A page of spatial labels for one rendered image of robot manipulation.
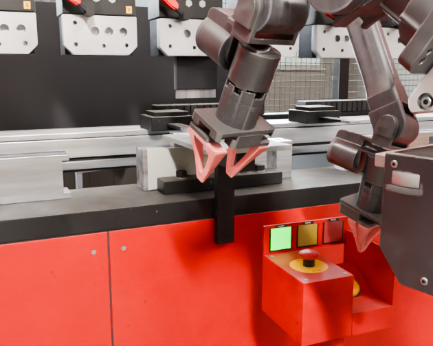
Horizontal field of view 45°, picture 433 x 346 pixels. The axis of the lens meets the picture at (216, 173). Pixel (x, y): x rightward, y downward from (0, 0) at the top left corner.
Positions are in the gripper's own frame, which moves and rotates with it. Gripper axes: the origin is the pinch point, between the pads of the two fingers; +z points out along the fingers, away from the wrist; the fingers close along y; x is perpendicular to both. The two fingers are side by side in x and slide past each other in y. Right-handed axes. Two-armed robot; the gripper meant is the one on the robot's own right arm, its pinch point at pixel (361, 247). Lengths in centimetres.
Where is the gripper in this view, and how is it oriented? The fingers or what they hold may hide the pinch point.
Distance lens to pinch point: 105.8
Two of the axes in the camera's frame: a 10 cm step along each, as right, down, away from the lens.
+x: -8.0, 1.9, -5.6
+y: -5.9, -3.9, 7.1
